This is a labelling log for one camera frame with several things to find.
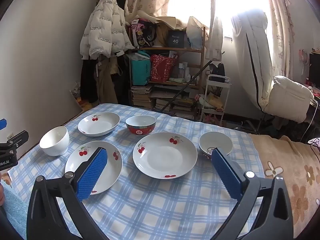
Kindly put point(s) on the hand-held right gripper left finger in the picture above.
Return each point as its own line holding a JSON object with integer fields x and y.
{"x": 91, "y": 177}

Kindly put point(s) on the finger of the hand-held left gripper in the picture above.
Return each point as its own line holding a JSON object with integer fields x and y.
{"x": 2, "y": 125}
{"x": 17, "y": 140}

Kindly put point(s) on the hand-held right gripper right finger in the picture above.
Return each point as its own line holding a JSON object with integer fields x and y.
{"x": 228, "y": 177}

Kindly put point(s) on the plain white bowl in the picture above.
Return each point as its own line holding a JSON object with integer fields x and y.
{"x": 53, "y": 142}

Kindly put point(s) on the bowl with red emblem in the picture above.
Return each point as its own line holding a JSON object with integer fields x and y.
{"x": 212, "y": 140}

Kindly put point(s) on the deep cherry print plate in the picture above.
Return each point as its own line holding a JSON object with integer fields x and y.
{"x": 100, "y": 127}

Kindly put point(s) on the large cherry print plate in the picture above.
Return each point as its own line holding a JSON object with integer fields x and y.
{"x": 165, "y": 160}

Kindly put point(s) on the red patterned bowl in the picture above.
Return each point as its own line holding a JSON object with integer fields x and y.
{"x": 140, "y": 130}

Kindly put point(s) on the light blue towel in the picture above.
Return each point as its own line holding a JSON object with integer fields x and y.
{"x": 12, "y": 210}

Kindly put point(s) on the blue plaid cloth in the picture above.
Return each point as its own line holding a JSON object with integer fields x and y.
{"x": 160, "y": 205}

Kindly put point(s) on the patterned plastic bag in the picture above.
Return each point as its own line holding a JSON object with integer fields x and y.
{"x": 76, "y": 92}

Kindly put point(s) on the yellow packet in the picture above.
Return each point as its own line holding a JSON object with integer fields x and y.
{"x": 215, "y": 100}

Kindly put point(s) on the stack of books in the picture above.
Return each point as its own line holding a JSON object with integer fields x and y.
{"x": 180, "y": 107}
{"x": 141, "y": 96}

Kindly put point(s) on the black hanging garment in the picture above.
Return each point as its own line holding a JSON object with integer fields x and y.
{"x": 87, "y": 80}

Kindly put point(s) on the beige hanging coat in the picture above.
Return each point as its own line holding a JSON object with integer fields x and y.
{"x": 106, "y": 85}

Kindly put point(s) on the cream padded chair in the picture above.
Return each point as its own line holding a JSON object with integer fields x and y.
{"x": 287, "y": 95}

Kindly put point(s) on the white metal cart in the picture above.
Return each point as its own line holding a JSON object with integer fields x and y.
{"x": 217, "y": 76}

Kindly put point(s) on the black rod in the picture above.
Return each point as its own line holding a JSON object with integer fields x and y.
{"x": 192, "y": 78}

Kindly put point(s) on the white bottle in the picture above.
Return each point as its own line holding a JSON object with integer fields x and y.
{"x": 180, "y": 70}
{"x": 186, "y": 68}

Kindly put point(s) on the teal shopping bag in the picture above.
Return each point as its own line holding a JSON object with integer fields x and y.
{"x": 141, "y": 70}

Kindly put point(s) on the red patterned bag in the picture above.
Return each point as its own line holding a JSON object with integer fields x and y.
{"x": 161, "y": 67}

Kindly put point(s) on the black monitor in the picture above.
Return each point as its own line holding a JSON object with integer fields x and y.
{"x": 315, "y": 70}

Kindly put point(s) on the wooden shelf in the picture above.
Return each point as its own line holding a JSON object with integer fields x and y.
{"x": 172, "y": 50}

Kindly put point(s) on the white puffer jacket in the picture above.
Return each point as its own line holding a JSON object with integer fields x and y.
{"x": 105, "y": 25}

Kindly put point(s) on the black box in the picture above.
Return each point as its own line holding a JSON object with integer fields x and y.
{"x": 176, "y": 36}

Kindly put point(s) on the white plastic bag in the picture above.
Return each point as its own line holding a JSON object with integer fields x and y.
{"x": 195, "y": 30}

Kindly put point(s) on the pink and black bag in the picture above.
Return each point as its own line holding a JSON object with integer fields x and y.
{"x": 143, "y": 33}

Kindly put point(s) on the beige paper sheet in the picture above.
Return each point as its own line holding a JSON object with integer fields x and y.
{"x": 167, "y": 21}

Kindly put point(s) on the white wall socket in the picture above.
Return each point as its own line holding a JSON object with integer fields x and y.
{"x": 10, "y": 135}

